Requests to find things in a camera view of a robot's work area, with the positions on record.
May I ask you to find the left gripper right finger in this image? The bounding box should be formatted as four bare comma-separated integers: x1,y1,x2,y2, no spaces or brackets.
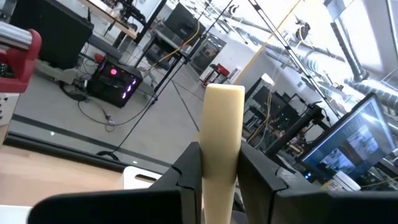
236,142,398,224

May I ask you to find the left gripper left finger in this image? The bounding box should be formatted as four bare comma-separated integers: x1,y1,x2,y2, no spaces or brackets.
27,141,206,224

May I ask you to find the computer monitor on black stand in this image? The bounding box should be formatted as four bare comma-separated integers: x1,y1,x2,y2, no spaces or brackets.
300,91,398,184

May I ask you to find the wide white plastic bin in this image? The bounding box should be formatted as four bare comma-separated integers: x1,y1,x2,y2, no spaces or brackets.
0,205,32,224

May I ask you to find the black computer tower with lights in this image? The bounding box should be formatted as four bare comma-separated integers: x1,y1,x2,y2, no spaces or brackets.
86,58,144,109

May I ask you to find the red stool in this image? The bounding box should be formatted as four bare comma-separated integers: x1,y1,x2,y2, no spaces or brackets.
201,63,231,86

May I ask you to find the wood-top workbench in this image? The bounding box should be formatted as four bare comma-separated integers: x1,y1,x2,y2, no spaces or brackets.
77,0,139,40

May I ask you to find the red metal box grater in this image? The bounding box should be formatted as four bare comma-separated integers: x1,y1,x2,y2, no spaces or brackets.
0,21,43,127

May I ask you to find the large black case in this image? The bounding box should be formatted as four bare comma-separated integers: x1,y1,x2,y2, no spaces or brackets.
9,0,94,71

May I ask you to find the white bin with handle slots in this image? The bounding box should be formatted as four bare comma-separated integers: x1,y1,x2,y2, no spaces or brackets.
123,166,164,190

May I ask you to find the black hanging cable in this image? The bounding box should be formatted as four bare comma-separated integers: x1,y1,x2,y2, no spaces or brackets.
96,0,234,162

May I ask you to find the yellow hanging cable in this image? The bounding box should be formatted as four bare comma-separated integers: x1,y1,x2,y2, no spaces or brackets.
233,0,304,86

